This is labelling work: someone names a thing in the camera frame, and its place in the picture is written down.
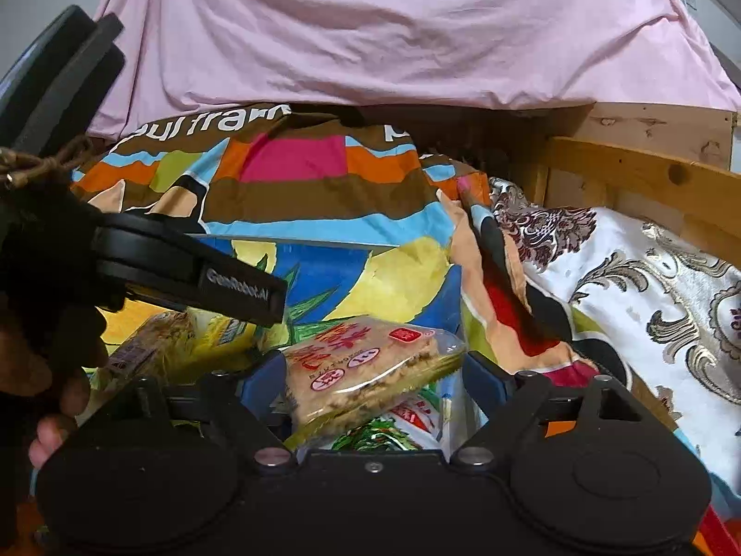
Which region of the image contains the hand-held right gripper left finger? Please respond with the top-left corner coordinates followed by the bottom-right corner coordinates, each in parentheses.
top-left (121, 353), bottom-right (299, 470)

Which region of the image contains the pink sheet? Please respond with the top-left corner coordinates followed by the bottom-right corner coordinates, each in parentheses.
top-left (89, 0), bottom-right (741, 140)

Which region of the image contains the floral satin quilt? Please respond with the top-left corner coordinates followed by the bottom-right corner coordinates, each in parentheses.
top-left (463, 177), bottom-right (741, 476)

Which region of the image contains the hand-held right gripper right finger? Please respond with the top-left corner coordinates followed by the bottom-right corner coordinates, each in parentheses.
top-left (452, 352), bottom-right (661, 470)

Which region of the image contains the dark cloth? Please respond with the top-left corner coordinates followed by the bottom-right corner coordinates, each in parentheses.
top-left (0, 182), bottom-right (105, 314)

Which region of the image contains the person's left hand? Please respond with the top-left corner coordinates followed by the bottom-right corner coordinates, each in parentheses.
top-left (0, 295), bottom-right (111, 470)

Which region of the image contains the dinosaur print tin box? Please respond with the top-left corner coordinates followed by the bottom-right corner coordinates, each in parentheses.
top-left (87, 232), bottom-right (481, 458)

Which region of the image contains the yellow snack packet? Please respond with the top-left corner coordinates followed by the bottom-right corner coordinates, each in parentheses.
top-left (194, 310), bottom-right (261, 360)

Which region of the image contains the red print cracker packet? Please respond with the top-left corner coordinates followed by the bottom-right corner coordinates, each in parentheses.
top-left (282, 316), bottom-right (469, 438)

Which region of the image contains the wooden bed end panel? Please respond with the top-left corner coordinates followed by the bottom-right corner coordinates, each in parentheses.
top-left (544, 101), bottom-right (736, 169)

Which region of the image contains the wooden bed frame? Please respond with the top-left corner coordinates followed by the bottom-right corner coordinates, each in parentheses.
top-left (533, 136), bottom-right (741, 256)

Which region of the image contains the colourful printed blanket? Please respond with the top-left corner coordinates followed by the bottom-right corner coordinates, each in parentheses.
top-left (17, 101), bottom-right (741, 556)

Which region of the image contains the brown knotted cord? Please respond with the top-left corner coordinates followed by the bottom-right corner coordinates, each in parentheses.
top-left (0, 136), bottom-right (94, 189)

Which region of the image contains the green and white snack packet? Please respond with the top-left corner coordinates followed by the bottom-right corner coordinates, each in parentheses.
top-left (298, 394), bottom-right (464, 455)

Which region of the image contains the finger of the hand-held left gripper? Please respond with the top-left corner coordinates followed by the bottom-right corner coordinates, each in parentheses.
top-left (124, 214), bottom-right (289, 327)

